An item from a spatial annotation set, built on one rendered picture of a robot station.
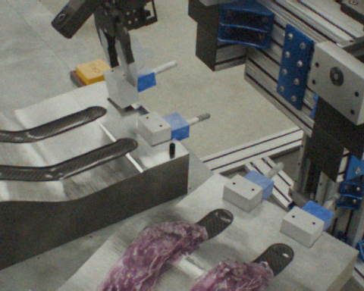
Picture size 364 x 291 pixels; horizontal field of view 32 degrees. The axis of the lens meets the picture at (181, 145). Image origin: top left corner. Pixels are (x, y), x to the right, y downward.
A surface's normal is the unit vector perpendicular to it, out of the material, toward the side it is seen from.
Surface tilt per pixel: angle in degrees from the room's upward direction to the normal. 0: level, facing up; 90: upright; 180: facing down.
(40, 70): 0
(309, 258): 0
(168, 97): 0
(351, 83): 90
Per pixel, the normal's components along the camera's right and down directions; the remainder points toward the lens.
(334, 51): 0.04, -0.78
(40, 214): 0.54, 0.54
